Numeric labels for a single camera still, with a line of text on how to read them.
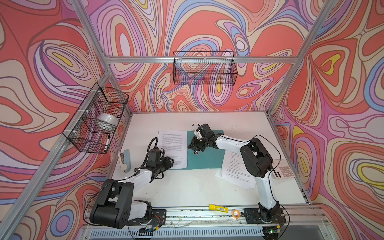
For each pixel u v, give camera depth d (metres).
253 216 0.73
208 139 0.78
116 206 0.42
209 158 0.93
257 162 0.55
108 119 0.72
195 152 0.95
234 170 0.89
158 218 0.72
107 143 0.71
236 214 0.75
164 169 0.81
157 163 0.74
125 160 0.90
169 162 0.80
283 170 0.88
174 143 1.01
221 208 0.75
